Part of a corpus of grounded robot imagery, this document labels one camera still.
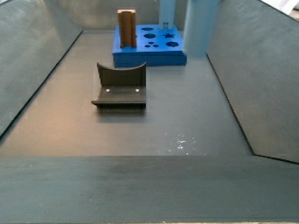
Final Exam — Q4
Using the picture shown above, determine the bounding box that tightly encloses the light blue three-lobed peg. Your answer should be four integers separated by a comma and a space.
159, 0, 175, 30

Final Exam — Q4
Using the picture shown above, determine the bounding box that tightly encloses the brown grooved block peg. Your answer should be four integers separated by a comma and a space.
118, 9, 136, 48

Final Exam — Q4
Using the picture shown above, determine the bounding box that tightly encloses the blue shape sorting board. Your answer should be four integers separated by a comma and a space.
112, 24, 187, 67

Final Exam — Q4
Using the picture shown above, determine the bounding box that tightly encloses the black curved cradle stand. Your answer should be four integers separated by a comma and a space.
91, 64, 146, 108

